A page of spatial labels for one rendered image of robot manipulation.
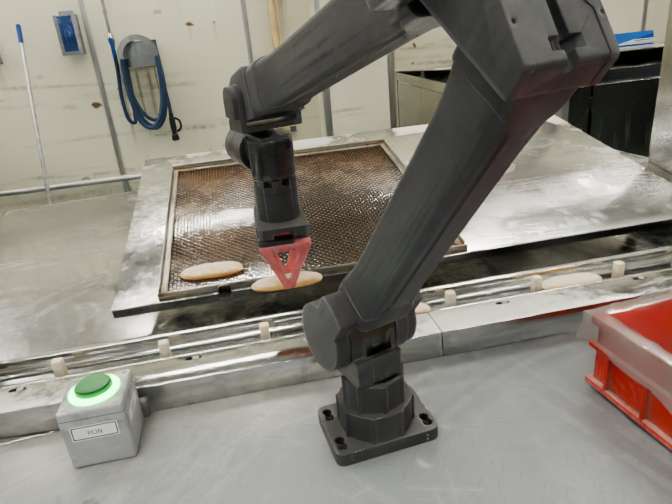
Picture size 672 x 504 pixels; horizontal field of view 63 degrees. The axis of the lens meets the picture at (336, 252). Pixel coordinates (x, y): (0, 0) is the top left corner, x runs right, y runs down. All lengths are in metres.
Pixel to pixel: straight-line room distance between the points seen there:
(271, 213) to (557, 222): 0.55
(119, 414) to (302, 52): 0.43
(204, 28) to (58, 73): 1.09
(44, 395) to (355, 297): 0.43
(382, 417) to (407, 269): 0.20
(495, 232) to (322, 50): 0.58
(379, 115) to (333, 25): 3.82
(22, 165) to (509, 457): 4.40
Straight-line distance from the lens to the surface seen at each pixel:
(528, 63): 0.30
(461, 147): 0.36
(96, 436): 0.69
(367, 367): 0.57
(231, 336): 0.81
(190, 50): 4.40
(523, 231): 1.01
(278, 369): 0.72
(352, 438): 0.63
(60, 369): 0.84
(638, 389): 0.69
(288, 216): 0.70
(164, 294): 0.87
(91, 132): 4.56
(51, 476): 0.73
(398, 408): 0.61
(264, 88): 0.62
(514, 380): 0.74
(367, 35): 0.44
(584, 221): 1.07
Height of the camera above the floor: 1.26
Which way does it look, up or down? 23 degrees down
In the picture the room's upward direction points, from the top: 5 degrees counter-clockwise
